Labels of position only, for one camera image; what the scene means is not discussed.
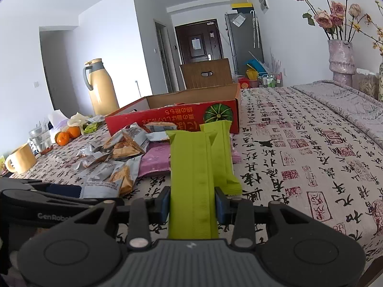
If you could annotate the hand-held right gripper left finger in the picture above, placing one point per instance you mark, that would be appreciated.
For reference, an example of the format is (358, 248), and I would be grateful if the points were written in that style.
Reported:
(164, 204)

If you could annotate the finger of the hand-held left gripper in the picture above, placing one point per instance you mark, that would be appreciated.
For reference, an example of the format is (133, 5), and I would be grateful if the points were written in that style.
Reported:
(74, 202)
(64, 190)

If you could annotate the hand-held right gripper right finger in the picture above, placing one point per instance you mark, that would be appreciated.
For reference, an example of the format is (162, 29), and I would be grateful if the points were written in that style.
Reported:
(220, 206)

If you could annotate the green snack packet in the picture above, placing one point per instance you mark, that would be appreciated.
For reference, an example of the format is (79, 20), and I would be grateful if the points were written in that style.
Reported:
(223, 155)
(191, 185)

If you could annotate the pink snack packet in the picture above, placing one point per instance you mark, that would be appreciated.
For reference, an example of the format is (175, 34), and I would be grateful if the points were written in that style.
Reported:
(235, 155)
(155, 161)

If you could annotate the pile of silver cracker packets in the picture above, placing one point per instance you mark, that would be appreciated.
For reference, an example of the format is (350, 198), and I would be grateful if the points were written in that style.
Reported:
(119, 158)

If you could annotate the red cardboard box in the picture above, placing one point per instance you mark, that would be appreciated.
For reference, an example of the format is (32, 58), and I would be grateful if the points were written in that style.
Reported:
(179, 116)

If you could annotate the orange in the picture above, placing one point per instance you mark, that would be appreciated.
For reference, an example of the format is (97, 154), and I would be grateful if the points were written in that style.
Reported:
(74, 132)
(62, 139)

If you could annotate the yellow mug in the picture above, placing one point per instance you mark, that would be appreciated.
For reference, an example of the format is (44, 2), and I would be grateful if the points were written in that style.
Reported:
(22, 158)

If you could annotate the glass cup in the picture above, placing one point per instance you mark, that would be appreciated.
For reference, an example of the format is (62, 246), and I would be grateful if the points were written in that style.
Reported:
(40, 139)

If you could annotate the light green small packet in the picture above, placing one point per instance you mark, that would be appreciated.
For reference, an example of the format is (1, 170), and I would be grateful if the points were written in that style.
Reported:
(90, 128)

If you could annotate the calligraphy print tablecloth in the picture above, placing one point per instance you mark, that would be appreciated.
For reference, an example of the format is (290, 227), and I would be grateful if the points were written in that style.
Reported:
(284, 170)

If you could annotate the white sachet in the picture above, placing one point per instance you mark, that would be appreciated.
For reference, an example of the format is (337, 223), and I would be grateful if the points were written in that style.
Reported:
(95, 119)

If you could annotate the cream thermos jug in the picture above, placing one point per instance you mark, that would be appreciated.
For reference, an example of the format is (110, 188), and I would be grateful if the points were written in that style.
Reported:
(101, 92)

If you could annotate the red gift box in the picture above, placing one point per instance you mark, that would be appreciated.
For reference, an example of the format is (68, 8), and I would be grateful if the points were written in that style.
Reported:
(244, 82)

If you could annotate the yellow bag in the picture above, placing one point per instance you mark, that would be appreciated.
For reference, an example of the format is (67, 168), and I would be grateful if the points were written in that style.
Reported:
(252, 74)

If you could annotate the blue plastic item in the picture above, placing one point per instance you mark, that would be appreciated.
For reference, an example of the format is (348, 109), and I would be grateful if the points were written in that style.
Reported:
(254, 65)

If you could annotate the grey interior door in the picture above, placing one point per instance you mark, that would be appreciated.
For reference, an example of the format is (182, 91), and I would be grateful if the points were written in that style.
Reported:
(162, 56)

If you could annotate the dark brown door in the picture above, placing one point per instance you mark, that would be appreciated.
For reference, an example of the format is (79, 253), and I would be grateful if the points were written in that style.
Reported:
(197, 53)

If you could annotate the grey patterned cloth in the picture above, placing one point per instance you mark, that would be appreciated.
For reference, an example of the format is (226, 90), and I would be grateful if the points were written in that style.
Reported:
(344, 104)

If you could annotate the grey refrigerator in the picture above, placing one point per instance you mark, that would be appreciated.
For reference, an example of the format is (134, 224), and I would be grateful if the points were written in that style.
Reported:
(242, 44)

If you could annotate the white umbrella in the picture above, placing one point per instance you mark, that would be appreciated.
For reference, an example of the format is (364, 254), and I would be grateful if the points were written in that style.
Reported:
(255, 30)

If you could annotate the paper sheet on refrigerator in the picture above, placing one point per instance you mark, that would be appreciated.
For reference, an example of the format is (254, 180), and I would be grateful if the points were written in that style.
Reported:
(239, 20)

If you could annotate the clear food container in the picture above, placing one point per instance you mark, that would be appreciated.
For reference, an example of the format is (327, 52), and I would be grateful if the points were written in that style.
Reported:
(365, 83)

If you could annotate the pink textured vase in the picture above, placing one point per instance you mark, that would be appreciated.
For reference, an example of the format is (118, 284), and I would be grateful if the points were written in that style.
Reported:
(341, 59)

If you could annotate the yellow box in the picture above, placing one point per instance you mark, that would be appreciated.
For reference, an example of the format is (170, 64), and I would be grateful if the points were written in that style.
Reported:
(241, 5)

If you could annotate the floral white vase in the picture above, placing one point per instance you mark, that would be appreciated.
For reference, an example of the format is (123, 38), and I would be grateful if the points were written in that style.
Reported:
(381, 80)

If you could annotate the dried pink rose bouquet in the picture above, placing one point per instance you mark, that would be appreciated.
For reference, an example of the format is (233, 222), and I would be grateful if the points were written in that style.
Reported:
(324, 18)

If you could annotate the yellow flower branches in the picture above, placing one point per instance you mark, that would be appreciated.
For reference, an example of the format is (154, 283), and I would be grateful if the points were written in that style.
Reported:
(366, 25)

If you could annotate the white wall panel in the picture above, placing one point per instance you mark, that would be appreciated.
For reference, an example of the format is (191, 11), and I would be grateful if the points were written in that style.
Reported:
(264, 0)

